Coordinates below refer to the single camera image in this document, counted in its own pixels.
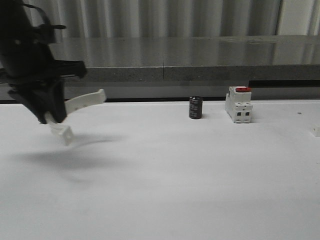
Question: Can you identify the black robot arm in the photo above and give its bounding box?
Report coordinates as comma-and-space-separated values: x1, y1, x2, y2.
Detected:
0, 0, 87, 124

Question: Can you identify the white half clamp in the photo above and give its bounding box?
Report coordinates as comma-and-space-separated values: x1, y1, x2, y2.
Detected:
44, 89, 107, 146

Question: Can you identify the grey stone countertop ledge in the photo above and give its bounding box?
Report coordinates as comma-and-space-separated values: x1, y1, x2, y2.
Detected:
50, 35, 320, 87

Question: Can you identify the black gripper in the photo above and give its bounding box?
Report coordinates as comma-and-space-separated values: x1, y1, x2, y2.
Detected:
0, 37, 87, 124

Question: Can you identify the black cylindrical capacitor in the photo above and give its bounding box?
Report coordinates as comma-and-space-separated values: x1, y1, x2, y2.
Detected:
189, 96, 203, 120

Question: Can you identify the white circuit breaker red switch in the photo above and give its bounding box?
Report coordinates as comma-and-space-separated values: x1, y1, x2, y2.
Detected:
225, 86, 253, 124

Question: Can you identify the white plastic block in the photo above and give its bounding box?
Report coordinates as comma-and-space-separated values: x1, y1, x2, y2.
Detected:
311, 124, 320, 137

